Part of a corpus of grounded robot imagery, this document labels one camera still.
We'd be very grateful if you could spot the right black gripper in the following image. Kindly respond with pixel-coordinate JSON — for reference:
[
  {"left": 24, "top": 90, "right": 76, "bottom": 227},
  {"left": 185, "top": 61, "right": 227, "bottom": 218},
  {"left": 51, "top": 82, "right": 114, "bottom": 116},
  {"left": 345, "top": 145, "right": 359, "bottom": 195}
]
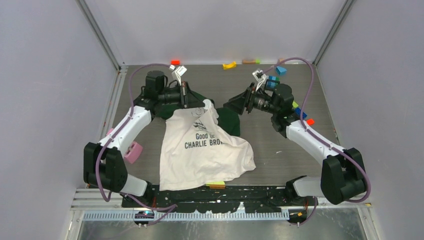
[{"left": 223, "top": 82, "right": 280, "bottom": 116}]

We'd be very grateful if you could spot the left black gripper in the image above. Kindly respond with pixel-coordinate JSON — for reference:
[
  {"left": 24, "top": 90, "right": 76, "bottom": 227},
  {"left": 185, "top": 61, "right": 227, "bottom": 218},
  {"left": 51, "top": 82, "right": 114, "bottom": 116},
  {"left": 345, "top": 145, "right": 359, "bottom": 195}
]
[{"left": 159, "top": 82, "right": 205, "bottom": 110}]

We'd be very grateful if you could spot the white and green t-shirt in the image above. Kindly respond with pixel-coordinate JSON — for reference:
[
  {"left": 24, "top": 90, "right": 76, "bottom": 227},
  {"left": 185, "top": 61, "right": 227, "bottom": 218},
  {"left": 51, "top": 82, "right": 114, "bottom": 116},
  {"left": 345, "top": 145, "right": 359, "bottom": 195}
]
[{"left": 159, "top": 102, "right": 256, "bottom": 191}]

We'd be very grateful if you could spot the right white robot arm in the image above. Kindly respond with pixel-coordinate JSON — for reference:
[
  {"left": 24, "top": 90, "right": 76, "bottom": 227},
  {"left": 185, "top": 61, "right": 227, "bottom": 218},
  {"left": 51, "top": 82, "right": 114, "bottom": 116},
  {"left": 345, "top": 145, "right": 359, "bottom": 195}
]
[{"left": 224, "top": 69, "right": 371, "bottom": 205}]

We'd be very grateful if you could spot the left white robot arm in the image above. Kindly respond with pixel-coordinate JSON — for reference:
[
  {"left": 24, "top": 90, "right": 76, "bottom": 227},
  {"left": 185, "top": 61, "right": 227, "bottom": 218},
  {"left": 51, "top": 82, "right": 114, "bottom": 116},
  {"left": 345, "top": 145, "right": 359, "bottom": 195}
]
[{"left": 83, "top": 64, "right": 205, "bottom": 207}]

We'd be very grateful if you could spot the light blue wedge block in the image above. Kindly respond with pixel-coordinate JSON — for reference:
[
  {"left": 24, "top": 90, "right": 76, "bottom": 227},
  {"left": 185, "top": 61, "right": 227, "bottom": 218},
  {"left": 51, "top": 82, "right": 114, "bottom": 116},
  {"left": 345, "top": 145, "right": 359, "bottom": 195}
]
[{"left": 275, "top": 66, "right": 287, "bottom": 76}]

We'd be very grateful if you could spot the brown and green block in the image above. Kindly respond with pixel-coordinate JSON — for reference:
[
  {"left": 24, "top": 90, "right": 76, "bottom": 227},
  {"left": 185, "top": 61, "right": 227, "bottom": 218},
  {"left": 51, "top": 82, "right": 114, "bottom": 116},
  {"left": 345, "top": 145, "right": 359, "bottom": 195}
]
[{"left": 242, "top": 59, "right": 261, "bottom": 65}]

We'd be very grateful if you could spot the blue brick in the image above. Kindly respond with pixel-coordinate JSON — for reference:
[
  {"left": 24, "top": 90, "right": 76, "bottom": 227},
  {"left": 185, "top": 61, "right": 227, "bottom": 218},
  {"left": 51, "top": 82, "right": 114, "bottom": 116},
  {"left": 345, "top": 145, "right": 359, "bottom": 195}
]
[{"left": 294, "top": 107, "right": 308, "bottom": 119}]

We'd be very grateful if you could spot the yellow arch block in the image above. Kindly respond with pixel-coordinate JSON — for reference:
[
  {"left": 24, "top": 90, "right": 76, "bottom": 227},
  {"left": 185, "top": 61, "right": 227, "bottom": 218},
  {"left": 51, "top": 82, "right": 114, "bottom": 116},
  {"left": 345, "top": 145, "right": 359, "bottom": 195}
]
[{"left": 222, "top": 61, "right": 237, "bottom": 70}]

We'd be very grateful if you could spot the orange red brick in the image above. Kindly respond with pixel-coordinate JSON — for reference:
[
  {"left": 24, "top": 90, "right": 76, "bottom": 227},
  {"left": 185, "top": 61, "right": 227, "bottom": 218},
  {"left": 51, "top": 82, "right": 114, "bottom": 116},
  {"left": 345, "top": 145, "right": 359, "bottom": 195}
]
[{"left": 306, "top": 118, "right": 315, "bottom": 126}]

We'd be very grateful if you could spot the pink block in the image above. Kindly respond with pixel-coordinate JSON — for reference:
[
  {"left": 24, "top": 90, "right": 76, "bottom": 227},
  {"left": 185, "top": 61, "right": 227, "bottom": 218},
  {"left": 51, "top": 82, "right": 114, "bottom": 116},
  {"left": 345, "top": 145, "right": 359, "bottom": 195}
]
[{"left": 108, "top": 129, "right": 143, "bottom": 164}]

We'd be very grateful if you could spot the orange yellow block stack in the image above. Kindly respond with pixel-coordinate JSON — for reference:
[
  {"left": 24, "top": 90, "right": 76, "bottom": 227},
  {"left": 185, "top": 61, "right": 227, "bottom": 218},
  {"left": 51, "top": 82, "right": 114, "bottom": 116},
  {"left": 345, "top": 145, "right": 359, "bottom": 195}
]
[{"left": 205, "top": 181, "right": 226, "bottom": 189}]

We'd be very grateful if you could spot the red block at wall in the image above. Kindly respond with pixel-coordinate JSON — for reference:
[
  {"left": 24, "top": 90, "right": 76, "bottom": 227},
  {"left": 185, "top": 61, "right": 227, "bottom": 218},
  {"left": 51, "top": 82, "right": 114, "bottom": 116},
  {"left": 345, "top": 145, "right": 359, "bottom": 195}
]
[{"left": 170, "top": 59, "right": 181, "bottom": 66}]

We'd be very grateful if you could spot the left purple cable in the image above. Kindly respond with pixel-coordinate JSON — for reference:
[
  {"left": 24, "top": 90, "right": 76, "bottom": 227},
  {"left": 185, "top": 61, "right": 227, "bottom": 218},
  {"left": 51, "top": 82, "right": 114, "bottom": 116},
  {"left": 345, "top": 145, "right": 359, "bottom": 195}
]
[{"left": 95, "top": 63, "right": 178, "bottom": 227}]

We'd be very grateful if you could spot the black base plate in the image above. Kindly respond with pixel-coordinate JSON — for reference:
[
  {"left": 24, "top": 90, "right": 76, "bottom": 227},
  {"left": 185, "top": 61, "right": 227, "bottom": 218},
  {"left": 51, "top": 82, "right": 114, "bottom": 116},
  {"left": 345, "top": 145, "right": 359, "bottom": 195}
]
[{"left": 121, "top": 184, "right": 318, "bottom": 214}]

